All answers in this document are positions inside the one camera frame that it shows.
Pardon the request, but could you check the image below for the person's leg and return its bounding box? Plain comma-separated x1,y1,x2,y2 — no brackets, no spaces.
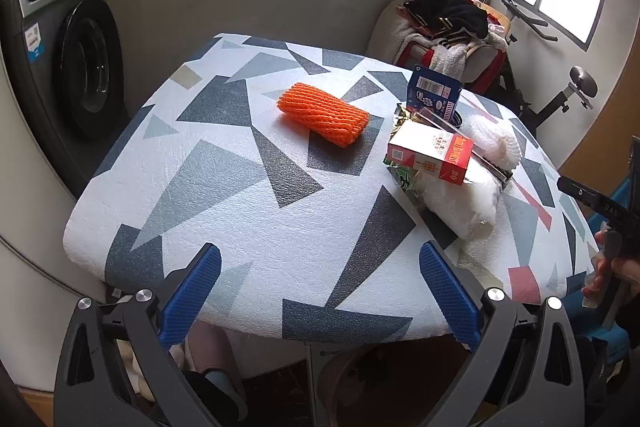
185,322,248,423

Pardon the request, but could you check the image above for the red and white carton box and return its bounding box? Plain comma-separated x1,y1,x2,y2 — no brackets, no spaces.
387,121,475,186

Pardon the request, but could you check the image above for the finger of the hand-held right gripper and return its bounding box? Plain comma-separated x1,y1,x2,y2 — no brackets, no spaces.
556,176,640,228

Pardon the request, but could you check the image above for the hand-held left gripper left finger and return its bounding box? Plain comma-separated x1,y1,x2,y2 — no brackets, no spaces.
54,243,241,427

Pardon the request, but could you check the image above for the clear plastic bag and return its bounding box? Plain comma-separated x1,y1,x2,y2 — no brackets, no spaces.
417,167,503,240

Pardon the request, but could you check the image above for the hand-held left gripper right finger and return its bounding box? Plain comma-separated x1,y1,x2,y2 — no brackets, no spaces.
419,241,586,427

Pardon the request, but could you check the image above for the orange foam fruit net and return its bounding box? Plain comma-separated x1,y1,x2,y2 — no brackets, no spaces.
276,82,371,149

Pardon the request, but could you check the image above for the beige chair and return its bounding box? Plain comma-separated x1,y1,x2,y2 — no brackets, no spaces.
367,0,511,90

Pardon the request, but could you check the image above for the blue fabric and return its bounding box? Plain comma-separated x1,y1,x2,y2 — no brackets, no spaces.
570,179,640,358

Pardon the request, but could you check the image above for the green snack wrapper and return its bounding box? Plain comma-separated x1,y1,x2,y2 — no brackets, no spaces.
384,157,426,198

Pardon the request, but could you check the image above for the black exercise bike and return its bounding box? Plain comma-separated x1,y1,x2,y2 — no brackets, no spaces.
480,0,598,128

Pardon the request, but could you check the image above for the blue printed carton box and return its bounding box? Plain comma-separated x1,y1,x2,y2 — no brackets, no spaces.
406,64,463,122

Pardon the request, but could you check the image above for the black garment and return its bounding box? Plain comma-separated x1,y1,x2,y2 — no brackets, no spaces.
405,0,488,40

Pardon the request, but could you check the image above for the white fleece towel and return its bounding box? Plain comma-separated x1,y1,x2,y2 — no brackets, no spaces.
430,39,471,82

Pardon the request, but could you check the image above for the white foam fruit net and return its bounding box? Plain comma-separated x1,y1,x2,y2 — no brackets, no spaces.
459,114,521,170

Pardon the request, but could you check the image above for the person's right hand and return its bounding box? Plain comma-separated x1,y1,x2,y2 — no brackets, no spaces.
581,231,640,308

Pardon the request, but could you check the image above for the grey front-load washing machine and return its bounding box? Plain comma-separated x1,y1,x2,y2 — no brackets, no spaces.
0,0,131,200

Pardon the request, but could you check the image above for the brown wooden panel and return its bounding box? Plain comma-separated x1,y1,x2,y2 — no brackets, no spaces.
557,2,640,188

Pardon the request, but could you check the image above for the clear blister pack red card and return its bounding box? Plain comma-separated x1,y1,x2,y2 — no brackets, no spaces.
420,109,516,192

